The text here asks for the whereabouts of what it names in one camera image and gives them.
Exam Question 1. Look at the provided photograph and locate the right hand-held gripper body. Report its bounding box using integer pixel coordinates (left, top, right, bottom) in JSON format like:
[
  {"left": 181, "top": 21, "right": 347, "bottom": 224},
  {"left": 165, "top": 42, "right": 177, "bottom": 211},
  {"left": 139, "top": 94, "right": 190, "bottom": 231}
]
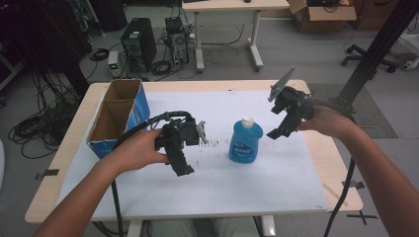
[{"left": 267, "top": 65, "right": 314, "bottom": 120}]

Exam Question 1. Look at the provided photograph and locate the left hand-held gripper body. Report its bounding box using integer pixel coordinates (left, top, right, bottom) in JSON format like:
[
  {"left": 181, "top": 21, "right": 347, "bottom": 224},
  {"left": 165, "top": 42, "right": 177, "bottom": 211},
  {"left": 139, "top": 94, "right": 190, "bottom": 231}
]
[{"left": 154, "top": 118, "right": 210, "bottom": 151}]

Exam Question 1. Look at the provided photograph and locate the blue bottle with white cap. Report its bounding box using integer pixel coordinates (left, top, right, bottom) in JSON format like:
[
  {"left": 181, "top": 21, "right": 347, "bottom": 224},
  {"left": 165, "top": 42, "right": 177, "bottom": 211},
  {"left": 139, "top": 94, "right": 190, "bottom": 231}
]
[{"left": 228, "top": 117, "right": 265, "bottom": 165}]

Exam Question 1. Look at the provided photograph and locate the blue cardboard box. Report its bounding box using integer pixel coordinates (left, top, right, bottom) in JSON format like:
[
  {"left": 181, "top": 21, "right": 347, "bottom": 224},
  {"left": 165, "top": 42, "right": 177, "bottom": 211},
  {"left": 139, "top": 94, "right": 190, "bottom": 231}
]
[{"left": 86, "top": 78, "right": 151, "bottom": 160}]

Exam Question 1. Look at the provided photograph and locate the person's right hand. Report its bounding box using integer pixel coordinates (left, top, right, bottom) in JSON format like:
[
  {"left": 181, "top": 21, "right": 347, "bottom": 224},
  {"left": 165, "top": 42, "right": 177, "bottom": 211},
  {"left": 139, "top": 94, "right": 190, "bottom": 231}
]
[{"left": 297, "top": 105, "right": 356, "bottom": 139}]

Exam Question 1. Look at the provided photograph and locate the person's left hand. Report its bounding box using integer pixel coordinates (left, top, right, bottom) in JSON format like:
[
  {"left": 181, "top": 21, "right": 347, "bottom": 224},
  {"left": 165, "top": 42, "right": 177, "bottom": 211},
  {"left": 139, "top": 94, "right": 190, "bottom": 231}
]
[{"left": 113, "top": 128, "right": 170, "bottom": 173}]

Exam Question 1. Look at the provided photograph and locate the white table mat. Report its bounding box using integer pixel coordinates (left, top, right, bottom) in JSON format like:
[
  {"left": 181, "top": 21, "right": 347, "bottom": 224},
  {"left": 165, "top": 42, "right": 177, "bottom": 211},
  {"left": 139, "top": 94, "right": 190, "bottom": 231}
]
[{"left": 57, "top": 90, "right": 329, "bottom": 221}]

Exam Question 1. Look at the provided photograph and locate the grey floor mat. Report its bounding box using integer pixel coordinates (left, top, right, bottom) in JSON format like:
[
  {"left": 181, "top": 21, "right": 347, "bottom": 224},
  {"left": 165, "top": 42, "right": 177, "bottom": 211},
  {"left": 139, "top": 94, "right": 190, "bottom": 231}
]
[{"left": 307, "top": 83, "right": 398, "bottom": 139}]

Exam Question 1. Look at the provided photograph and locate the white table leg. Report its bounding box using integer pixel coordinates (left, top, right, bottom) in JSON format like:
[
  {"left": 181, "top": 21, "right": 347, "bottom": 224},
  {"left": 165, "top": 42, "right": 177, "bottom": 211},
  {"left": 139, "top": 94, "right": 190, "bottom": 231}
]
[
  {"left": 261, "top": 215, "right": 276, "bottom": 237},
  {"left": 126, "top": 220, "right": 143, "bottom": 237}
]

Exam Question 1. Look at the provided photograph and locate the black tape strip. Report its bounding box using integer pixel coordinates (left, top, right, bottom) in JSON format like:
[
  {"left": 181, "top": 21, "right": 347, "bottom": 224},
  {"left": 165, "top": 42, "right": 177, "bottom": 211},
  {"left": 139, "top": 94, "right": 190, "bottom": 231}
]
[
  {"left": 34, "top": 168, "right": 60, "bottom": 182},
  {"left": 341, "top": 180, "right": 366, "bottom": 191}
]

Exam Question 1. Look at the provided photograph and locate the black office chair base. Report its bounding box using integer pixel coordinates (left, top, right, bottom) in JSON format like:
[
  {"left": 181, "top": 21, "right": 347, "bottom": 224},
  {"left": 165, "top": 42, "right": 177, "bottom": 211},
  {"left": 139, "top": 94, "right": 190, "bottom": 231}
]
[{"left": 340, "top": 43, "right": 399, "bottom": 74}]

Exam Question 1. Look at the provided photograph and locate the open brown cardboard box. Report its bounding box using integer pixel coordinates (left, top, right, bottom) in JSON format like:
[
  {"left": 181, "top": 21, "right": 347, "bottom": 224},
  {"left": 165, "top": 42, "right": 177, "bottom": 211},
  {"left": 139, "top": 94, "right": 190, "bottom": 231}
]
[{"left": 288, "top": 0, "right": 358, "bottom": 34}]

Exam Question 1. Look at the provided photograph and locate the black metal stand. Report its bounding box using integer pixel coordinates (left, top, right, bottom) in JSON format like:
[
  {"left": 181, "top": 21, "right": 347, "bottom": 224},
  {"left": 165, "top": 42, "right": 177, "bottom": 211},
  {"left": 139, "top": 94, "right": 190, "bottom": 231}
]
[{"left": 329, "top": 0, "right": 419, "bottom": 113}]

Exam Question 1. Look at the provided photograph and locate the open grey computer case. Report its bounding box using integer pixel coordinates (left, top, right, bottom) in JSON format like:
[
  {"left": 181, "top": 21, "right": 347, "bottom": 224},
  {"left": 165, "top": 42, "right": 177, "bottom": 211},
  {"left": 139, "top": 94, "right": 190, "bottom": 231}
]
[{"left": 164, "top": 16, "right": 191, "bottom": 67}]

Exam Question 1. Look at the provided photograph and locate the small grey power unit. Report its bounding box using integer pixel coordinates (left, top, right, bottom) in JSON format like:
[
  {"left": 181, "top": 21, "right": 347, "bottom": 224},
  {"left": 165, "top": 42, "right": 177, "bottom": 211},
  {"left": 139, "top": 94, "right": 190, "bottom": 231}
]
[{"left": 107, "top": 50, "right": 122, "bottom": 79}]

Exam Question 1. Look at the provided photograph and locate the black computer tower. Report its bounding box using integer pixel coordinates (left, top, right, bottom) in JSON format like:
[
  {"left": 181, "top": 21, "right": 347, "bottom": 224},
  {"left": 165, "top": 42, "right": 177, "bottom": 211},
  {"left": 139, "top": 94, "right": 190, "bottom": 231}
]
[{"left": 120, "top": 17, "right": 158, "bottom": 73}]

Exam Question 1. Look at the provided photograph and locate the black tape cross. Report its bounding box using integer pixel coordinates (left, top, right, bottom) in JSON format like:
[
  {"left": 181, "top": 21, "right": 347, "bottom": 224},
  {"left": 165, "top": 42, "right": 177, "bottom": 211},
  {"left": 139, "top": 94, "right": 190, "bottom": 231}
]
[{"left": 346, "top": 210, "right": 378, "bottom": 226}]

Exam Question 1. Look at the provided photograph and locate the white-legged wooden desk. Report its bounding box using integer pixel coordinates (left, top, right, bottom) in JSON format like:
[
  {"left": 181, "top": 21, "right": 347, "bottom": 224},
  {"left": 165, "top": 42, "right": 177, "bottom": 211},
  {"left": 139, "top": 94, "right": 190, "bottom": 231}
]
[{"left": 181, "top": 0, "right": 291, "bottom": 73}]

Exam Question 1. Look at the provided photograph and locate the white device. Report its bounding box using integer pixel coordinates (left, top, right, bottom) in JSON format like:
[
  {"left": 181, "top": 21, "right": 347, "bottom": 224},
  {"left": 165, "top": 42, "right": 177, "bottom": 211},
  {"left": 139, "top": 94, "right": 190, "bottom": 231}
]
[{"left": 399, "top": 33, "right": 419, "bottom": 72}]

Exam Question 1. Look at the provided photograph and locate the black curtain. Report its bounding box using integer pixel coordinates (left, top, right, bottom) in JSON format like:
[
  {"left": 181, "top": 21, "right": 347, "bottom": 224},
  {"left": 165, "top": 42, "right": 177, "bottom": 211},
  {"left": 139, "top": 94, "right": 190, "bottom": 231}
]
[{"left": 0, "top": 0, "right": 93, "bottom": 98}]

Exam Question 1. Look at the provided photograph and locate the coiled black cable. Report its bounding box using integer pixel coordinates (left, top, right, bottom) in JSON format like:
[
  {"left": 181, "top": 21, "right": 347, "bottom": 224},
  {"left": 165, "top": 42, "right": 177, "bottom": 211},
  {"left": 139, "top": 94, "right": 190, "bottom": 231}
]
[
  {"left": 150, "top": 59, "right": 172, "bottom": 76},
  {"left": 88, "top": 47, "right": 111, "bottom": 62}
]

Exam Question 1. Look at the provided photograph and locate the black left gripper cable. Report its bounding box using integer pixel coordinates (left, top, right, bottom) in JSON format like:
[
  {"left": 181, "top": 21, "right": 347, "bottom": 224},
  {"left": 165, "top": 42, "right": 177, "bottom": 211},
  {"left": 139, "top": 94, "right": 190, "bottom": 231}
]
[{"left": 110, "top": 111, "right": 196, "bottom": 237}]

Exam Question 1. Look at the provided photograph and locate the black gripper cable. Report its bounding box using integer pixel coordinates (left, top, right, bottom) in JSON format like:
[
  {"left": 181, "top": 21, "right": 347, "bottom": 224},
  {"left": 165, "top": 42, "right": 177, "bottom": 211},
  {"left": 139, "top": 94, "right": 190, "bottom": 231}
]
[
  {"left": 110, "top": 111, "right": 196, "bottom": 237},
  {"left": 310, "top": 99, "right": 359, "bottom": 237}
]

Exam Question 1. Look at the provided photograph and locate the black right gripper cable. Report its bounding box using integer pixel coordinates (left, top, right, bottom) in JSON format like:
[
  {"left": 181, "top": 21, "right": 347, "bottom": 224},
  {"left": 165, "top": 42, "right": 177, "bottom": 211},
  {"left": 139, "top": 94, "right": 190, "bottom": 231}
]
[{"left": 310, "top": 99, "right": 359, "bottom": 237}]

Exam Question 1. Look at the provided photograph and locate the bundle of black cables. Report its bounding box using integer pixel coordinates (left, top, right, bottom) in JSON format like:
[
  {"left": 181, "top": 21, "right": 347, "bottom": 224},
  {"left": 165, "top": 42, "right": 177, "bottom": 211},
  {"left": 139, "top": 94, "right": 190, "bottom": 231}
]
[{"left": 8, "top": 72, "right": 80, "bottom": 160}]

